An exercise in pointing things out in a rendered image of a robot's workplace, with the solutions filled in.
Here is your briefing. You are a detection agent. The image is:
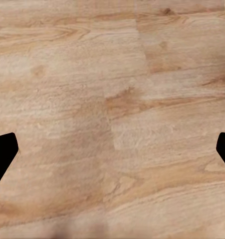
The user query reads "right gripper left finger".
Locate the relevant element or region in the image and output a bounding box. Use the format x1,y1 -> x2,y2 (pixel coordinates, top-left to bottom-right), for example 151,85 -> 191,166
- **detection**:
0,132 -> 18,180

